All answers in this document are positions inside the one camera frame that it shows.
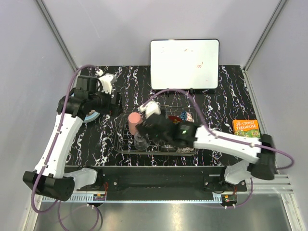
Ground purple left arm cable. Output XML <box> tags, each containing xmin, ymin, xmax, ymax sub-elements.
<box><xmin>31</xmin><ymin>64</ymin><xmax>104</xmax><ymax>231</ymax></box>

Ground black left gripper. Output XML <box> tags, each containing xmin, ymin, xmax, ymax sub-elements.
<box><xmin>89</xmin><ymin>86</ymin><xmax>123</xmax><ymax>117</ymax></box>

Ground blue geometric patterned bowl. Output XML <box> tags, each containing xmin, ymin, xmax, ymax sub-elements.
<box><xmin>180</xmin><ymin>110</ymin><xmax>194</xmax><ymax>122</ymax></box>

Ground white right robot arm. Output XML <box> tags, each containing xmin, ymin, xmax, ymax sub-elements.
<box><xmin>136</xmin><ymin>101</ymin><xmax>276</xmax><ymax>191</ymax></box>

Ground clear faceted glass tumbler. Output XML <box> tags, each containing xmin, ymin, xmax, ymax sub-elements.
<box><xmin>134</xmin><ymin>131</ymin><xmax>150</xmax><ymax>150</ymax></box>

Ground black wire dish rack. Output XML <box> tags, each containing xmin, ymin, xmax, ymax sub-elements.
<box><xmin>114</xmin><ymin>106</ymin><xmax>198</xmax><ymax>156</ymax></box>

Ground brown checkered patterned bowl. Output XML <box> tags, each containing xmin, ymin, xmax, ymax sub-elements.
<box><xmin>177</xmin><ymin>147</ymin><xmax>194</xmax><ymax>153</ymax></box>

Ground red floral plate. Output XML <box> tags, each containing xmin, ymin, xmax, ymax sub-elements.
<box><xmin>168</xmin><ymin>115</ymin><xmax>182</xmax><ymax>124</ymax></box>

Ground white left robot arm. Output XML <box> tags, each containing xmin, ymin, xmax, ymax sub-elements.
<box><xmin>23</xmin><ymin>74</ymin><xmax>123</xmax><ymax>201</ymax></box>

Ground orange treehouse book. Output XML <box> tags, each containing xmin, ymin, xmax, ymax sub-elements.
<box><xmin>232</xmin><ymin>120</ymin><xmax>261</xmax><ymax>138</ymax></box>

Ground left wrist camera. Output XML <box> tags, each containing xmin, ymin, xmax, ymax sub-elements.
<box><xmin>76</xmin><ymin>75</ymin><xmax>97</xmax><ymax>93</ymax></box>

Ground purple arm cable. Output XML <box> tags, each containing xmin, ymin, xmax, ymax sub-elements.
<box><xmin>141</xmin><ymin>89</ymin><xmax>295</xmax><ymax>208</ymax></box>
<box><xmin>31</xmin><ymin>64</ymin><xmax>104</xmax><ymax>231</ymax></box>

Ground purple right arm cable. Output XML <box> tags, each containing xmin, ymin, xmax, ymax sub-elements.
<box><xmin>141</xmin><ymin>89</ymin><xmax>295</xmax><ymax>208</ymax></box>

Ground light blue headphones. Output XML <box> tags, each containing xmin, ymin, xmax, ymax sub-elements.
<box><xmin>84</xmin><ymin>111</ymin><xmax>100</xmax><ymax>123</ymax></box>

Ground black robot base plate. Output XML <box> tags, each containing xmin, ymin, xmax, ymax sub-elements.
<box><xmin>64</xmin><ymin>166</ymin><xmax>248</xmax><ymax>202</ymax></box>

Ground white dry-erase board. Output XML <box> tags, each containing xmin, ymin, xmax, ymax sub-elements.
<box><xmin>150</xmin><ymin>39</ymin><xmax>220</xmax><ymax>90</ymax></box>

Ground pink plastic cup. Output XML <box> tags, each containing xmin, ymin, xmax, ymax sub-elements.
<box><xmin>128</xmin><ymin>112</ymin><xmax>141</xmax><ymax>135</ymax></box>

